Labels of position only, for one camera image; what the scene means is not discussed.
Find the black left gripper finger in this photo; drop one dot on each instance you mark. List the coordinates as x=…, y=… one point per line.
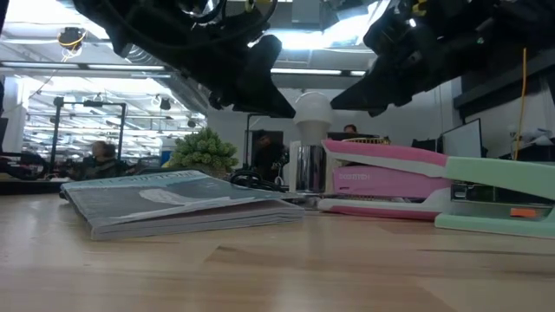
x=222, y=100
x=264, y=95

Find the white round lightbulb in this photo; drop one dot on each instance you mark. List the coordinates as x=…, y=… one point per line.
x=313, y=115

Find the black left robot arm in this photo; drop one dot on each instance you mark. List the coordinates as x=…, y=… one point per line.
x=108, y=17

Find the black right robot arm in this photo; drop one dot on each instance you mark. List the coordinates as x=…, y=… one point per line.
x=520, y=30

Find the clear glass cup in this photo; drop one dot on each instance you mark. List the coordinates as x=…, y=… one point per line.
x=368, y=140

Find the person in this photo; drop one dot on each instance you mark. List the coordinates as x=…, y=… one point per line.
x=269, y=158
x=102, y=162
x=350, y=128

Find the ceiling light strip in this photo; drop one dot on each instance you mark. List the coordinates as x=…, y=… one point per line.
x=312, y=71
x=86, y=66

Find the green artificial potted plant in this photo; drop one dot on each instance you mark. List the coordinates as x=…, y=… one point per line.
x=204, y=151

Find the pink stapler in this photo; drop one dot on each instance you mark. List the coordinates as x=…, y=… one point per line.
x=381, y=182

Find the white textured pen cup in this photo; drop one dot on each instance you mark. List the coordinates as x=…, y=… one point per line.
x=292, y=164

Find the computer monitor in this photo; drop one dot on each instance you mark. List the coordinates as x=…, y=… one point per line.
x=463, y=138

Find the Yellowstone book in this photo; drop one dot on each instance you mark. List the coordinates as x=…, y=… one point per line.
x=173, y=203

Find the black metal stand frame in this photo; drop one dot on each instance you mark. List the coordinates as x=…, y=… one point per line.
x=56, y=130

